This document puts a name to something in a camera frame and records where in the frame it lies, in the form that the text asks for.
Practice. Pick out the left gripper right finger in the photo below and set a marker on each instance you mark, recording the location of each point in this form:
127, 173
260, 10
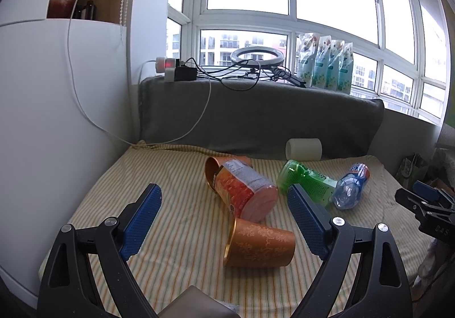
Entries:
380, 287

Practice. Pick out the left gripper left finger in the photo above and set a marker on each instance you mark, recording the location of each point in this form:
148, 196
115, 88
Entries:
68, 287

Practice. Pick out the green plastic bottle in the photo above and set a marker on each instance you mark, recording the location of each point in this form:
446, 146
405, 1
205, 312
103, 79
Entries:
319, 187

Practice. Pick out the orange patterned cup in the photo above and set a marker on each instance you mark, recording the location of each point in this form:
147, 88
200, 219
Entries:
251, 245

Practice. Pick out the green shopping bag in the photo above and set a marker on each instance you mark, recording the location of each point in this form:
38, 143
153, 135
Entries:
412, 168

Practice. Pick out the blue orange plastic bottle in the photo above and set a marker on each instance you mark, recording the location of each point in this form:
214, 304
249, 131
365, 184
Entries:
349, 188

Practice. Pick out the white paper roll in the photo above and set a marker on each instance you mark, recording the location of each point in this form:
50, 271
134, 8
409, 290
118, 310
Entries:
303, 150

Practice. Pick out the teal refill pouch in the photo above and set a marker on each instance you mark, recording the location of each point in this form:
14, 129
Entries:
334, 63
321, 62
346, 69
308, 44

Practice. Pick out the orange snack canister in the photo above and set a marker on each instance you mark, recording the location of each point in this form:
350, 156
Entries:
247, 194

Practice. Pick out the striped cloth mattress cover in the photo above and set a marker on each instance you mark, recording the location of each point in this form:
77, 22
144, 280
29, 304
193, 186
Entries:
180, 267

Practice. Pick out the white cabinet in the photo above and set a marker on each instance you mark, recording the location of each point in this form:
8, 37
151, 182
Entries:
65, 118

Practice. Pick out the grey cushion backrest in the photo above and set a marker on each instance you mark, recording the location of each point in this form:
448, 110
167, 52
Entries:
256, 119

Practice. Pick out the white power strip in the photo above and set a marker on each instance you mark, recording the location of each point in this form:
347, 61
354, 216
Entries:
168, 67

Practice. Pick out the black charger adapter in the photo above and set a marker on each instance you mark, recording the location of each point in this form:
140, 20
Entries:
184, 73

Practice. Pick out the ring light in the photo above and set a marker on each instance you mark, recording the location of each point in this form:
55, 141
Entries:
257, 56

